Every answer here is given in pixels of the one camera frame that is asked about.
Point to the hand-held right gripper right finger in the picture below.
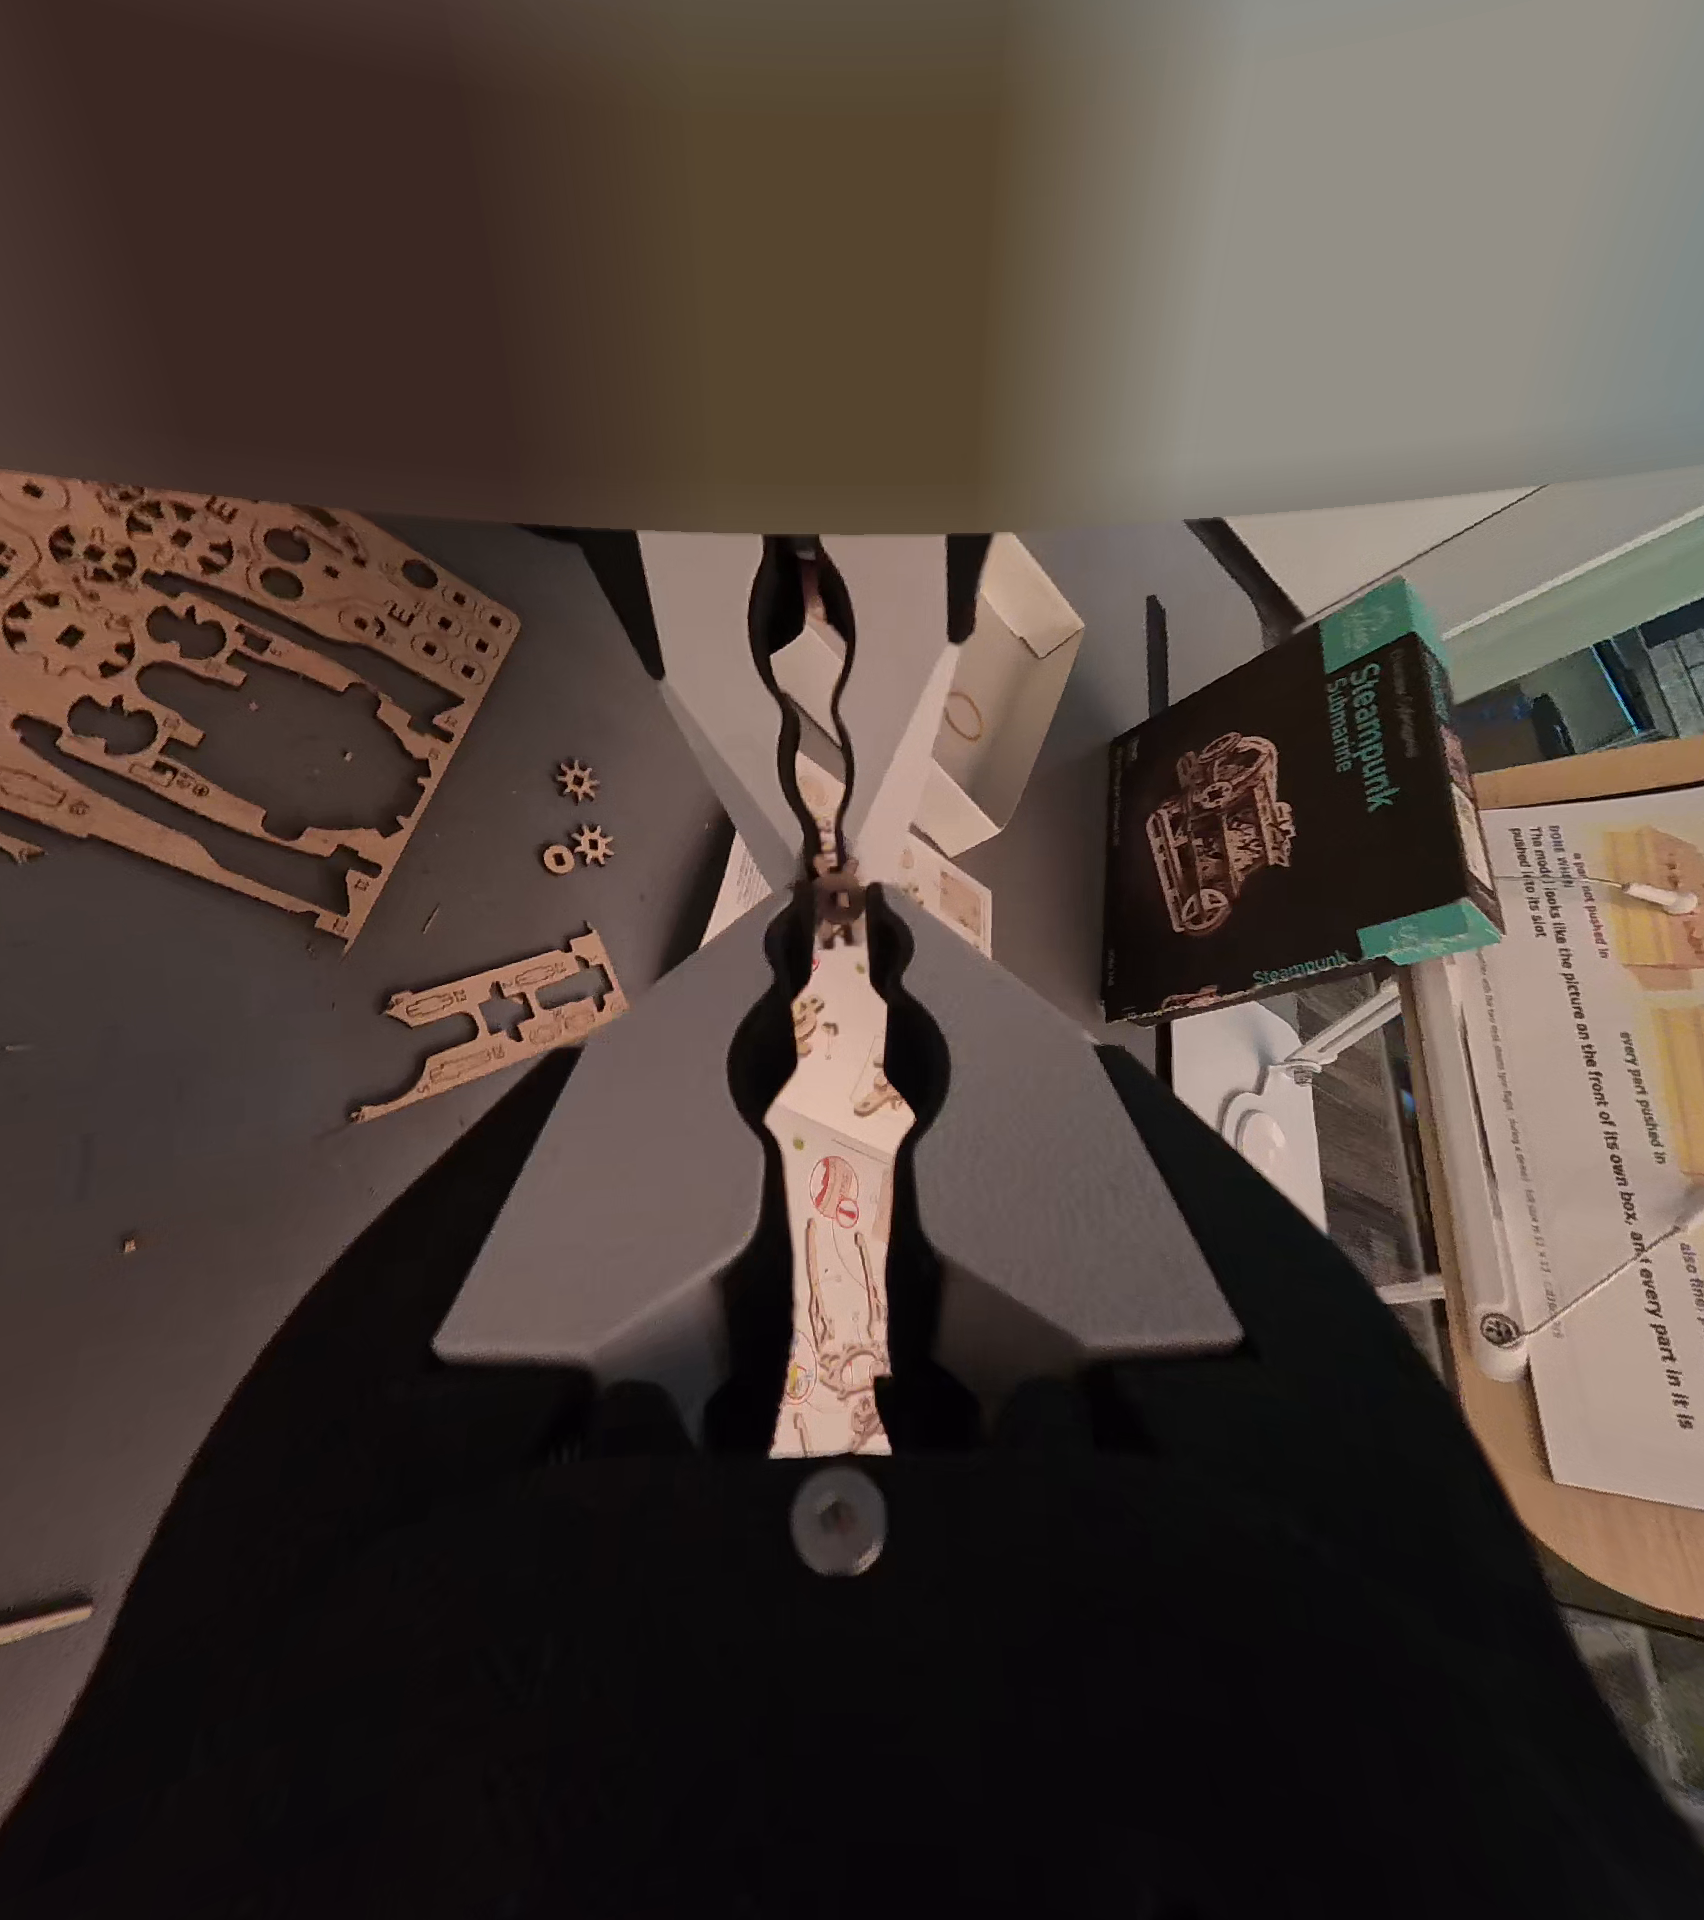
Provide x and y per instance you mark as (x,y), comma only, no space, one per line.
(1063,1200)

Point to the black and teal kit box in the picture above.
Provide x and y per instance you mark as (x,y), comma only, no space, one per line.
(1243,841)

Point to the printed instruction sheet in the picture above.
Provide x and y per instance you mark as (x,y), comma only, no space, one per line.
(1616,1081)

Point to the white document holder stand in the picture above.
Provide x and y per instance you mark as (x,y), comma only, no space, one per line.
(1461,1200)

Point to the small plywood sheet fragment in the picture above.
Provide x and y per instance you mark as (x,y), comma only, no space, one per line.
(585,982)

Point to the wooden display board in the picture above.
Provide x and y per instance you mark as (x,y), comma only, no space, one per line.
(1662,1575)

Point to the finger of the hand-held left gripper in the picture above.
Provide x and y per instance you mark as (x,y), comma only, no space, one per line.
(710,631)
(905,661)

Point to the assembly instruction booklet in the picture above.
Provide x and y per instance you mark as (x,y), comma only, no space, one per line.
(837,1200)

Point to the white cardboard box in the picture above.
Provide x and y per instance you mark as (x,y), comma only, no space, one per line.
(1025,631)

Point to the rubber band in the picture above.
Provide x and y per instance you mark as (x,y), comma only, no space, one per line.
(946,717)

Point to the small wooden gear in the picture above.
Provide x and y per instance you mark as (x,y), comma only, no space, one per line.
(578,780)
(593,848)
(837,897)

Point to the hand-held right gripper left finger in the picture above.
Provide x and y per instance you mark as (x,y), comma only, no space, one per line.
(597,1200)

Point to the large laser-cut plywood sheet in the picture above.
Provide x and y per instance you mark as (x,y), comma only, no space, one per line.
(485,639)

